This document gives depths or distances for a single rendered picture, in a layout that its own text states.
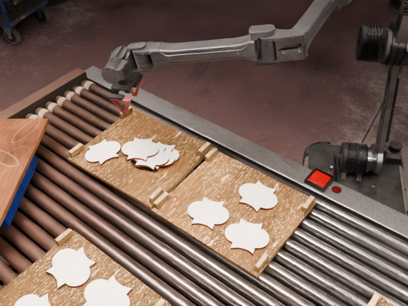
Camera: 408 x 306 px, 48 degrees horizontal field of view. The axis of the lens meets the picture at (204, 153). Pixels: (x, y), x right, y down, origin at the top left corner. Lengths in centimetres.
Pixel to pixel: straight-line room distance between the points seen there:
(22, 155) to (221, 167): 68
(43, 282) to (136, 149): 55
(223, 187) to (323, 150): 128
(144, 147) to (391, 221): 86
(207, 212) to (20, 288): 59
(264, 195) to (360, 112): 204
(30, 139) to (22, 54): 277
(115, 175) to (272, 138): 170
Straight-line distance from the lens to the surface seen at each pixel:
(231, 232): 142
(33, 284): 144
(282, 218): 147
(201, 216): 146
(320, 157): 270
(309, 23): 135
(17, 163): 165
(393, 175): 270
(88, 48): 431
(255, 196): 151
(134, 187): 159
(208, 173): 160
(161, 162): 161
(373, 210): 158
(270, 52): 130
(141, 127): 181
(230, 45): 132
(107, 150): 173
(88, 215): 156
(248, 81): 367
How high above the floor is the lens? 209
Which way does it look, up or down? 43 degrees down
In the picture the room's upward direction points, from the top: 3 degrees counter-clockwise
